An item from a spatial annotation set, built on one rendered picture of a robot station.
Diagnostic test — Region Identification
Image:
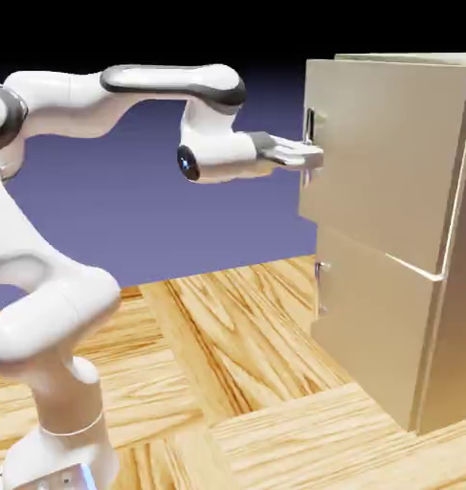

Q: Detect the large beige cabinet door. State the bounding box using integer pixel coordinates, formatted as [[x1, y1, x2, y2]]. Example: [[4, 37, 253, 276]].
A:
[[298, 58, 466, 276]]

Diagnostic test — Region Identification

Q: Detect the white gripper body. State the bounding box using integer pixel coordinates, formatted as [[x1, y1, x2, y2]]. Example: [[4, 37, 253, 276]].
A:
[[263, 134, 324, 172]]

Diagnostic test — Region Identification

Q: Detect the long silver door handle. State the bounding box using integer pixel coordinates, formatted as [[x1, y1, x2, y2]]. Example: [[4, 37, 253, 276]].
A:
[[300, 107, 319, 189]]

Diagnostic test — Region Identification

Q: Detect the short silver door handle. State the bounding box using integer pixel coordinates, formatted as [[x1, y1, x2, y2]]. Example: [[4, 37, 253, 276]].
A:
[[315, 259, 332, 320]]

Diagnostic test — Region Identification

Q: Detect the beige cabinet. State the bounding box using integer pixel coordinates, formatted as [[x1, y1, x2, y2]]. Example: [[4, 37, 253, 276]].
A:
[[298, 52, 466, 436]]

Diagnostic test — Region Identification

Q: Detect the small beige cabinet door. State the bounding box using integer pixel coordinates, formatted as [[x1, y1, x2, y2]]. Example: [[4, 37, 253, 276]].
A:
[[311, 224, 435, 433]]

